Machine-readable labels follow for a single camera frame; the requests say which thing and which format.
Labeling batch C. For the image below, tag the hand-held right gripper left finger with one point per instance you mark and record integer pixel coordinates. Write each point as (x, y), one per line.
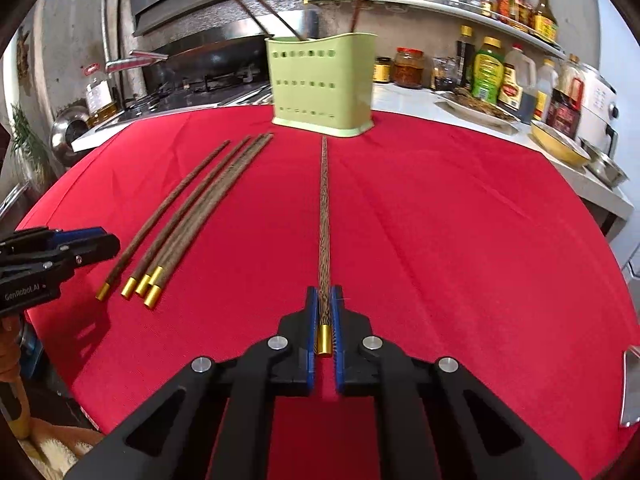
(311, 330)

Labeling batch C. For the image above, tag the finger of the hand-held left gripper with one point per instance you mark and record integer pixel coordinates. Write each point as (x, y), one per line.
(75, 234)
(95, 250)

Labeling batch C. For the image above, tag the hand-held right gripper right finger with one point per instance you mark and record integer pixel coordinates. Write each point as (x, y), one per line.
(339, 330)

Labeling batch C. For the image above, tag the green plastic utensil holder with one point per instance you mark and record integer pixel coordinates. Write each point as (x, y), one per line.
(320, 85)

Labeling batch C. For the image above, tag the green plant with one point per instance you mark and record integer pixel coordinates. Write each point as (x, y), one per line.
(27, 145)

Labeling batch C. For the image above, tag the steel pot lid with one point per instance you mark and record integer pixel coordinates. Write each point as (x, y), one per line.
(67, 132)

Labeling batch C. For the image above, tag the red tablecloth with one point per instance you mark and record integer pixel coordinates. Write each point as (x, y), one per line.
(450, 260)

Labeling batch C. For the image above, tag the cooking oil bottle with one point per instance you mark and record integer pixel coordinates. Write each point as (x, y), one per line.
(100, 97)

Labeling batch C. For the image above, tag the beige fluffy cloth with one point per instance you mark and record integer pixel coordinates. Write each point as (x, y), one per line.
(50, 452)

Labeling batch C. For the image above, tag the black gas stove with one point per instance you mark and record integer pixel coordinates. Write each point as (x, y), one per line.
(175, 100)

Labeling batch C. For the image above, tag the steel wok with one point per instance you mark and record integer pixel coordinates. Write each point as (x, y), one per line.
(210, 57)

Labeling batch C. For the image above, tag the plate of food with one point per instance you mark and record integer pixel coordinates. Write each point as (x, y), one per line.
(477, 107)

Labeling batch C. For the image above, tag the small yellow label jar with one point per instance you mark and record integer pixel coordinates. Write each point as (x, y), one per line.
(382, 70)

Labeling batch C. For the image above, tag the orange sauce jar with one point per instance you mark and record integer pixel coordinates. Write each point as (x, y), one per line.
(409, 67)

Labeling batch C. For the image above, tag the dark spice packet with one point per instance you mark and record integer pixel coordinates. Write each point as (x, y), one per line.
(444, 77)

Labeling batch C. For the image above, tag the yellow bowl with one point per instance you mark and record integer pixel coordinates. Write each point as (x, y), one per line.
(560, 146)

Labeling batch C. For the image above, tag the green plastic bottle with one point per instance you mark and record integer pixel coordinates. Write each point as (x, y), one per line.
(487, 72)

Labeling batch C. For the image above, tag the black soy sauce bottle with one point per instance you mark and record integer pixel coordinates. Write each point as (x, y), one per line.
(466, 57)

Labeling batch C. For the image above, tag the large dark sauce jug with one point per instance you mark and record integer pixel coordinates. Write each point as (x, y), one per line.
(515, 80)

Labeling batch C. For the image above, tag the large steel bowl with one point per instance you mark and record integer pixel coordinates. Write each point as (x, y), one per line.
(607, 166)

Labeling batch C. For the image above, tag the clear plastic jug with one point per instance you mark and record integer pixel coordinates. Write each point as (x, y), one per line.
(545, 90)

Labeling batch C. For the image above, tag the dark bottle red label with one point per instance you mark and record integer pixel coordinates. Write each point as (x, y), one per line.
(567, 100)

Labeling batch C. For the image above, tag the white kitchen appliance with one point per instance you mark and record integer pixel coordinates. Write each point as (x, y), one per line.
(597, 105)

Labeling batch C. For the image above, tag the yellow cap sauce bottle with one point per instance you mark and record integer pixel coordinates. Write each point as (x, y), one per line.
(520, 5)

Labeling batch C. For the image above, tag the tall dark sauce bottle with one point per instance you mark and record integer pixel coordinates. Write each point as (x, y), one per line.
(545, 12)

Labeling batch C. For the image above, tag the white refrigerator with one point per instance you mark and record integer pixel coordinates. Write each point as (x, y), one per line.
(620, 60)

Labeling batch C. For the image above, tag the white wall shelf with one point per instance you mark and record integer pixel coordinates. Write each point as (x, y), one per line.
(450, 7)

